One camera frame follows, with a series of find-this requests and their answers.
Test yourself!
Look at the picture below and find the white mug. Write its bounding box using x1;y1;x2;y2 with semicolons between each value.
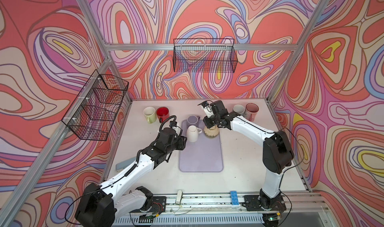
187;125;203;143

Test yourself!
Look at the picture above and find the blue floral mug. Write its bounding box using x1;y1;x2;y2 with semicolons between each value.
233;104;246;117

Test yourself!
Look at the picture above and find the red mug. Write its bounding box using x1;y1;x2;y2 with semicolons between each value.
156;107;170;124

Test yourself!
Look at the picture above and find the pink cartoon mug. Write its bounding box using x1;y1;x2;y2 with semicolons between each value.
245;103;260;122

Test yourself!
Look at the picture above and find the light green mug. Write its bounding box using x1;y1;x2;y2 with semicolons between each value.
143;107;157;124

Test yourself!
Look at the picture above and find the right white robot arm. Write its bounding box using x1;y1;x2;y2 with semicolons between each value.
199;100;295;210

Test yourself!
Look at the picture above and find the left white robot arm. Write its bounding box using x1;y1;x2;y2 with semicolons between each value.
75;115;187;227

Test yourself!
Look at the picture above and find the lavender mug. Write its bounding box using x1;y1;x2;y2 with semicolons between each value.
187;115;200;128

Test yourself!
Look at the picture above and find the lavender plastic tray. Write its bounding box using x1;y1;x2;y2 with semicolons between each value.
179;133;224;173

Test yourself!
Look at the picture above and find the blue toy brick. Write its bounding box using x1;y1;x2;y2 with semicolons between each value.
230;191;240;206

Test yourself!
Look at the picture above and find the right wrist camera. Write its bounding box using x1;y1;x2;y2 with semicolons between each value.
199;100;214;118

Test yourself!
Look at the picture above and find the white clip on rail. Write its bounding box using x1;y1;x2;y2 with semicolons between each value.
175;190;183;205

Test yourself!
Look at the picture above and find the back black wire basket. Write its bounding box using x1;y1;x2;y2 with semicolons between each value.
173;37;238;73

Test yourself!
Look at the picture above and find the black wire basket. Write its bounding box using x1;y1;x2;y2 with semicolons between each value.
62;70;129;141
173;37;238;73

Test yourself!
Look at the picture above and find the left black wire basket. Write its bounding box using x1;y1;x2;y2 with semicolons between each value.
62;70;129;141

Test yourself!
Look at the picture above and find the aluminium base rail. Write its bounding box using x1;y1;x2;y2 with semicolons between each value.
111;193;335;227

